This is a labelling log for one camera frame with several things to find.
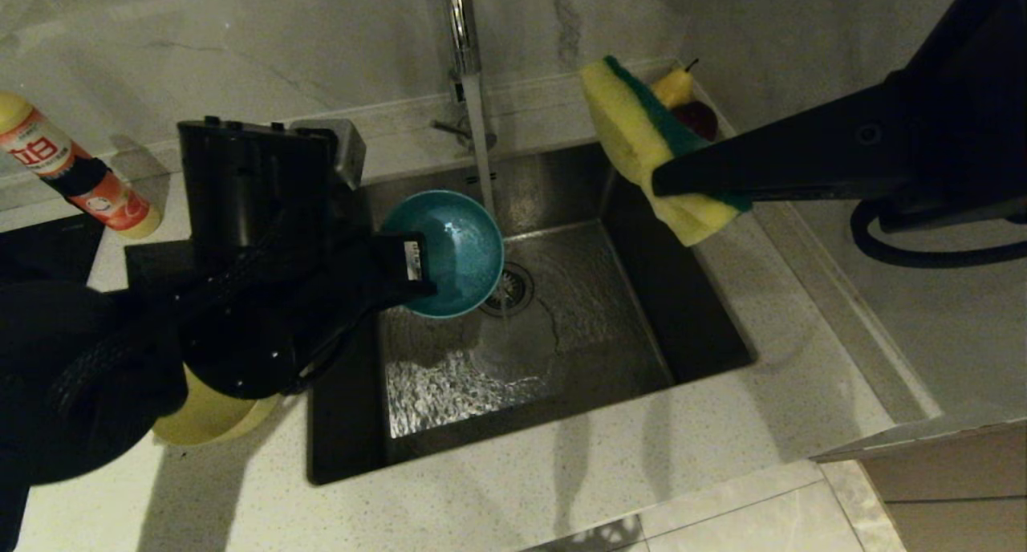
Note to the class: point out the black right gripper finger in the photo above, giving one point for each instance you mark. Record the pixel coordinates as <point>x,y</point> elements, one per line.
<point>802,159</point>

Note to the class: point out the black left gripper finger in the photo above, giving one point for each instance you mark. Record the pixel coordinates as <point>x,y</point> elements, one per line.
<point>417,294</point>

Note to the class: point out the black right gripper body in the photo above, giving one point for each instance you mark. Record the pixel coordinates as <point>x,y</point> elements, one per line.
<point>963,95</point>

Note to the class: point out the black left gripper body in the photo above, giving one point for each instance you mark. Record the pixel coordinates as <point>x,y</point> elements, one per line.
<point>361,279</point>

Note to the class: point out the blue plastic bowl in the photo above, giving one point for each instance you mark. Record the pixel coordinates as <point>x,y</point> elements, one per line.
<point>457,247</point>

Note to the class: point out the green and yellow sponge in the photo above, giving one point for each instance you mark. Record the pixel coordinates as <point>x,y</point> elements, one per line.
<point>634,127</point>

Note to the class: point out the chrome faucet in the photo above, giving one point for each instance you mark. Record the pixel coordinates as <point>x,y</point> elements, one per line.
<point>461,22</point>

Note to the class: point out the orange yellow detergent bottle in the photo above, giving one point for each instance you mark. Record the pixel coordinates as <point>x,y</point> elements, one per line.
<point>56,155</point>

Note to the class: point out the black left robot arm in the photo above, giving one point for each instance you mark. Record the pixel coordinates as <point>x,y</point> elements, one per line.
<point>120,335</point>

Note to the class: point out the stainless steel sink basin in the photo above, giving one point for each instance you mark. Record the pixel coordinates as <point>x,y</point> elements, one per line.
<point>642,295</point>

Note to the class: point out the round metal drain strainer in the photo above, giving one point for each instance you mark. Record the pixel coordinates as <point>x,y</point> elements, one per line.
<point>519,291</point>

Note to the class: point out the dark red apple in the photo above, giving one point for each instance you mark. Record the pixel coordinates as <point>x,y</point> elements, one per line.
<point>700,119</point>

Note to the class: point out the yellow pear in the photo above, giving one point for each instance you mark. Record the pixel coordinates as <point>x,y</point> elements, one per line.
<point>674,87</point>

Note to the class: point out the yellow plastic bowl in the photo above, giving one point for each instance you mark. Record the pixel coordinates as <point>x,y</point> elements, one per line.
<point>209,420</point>

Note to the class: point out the black glass cooktop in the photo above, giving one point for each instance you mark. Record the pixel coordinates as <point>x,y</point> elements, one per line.
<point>48,247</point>

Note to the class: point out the light wood cabinet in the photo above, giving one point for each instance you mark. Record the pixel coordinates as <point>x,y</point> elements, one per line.
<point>947,496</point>

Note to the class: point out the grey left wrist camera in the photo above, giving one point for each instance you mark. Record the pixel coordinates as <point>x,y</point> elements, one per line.
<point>341,147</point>

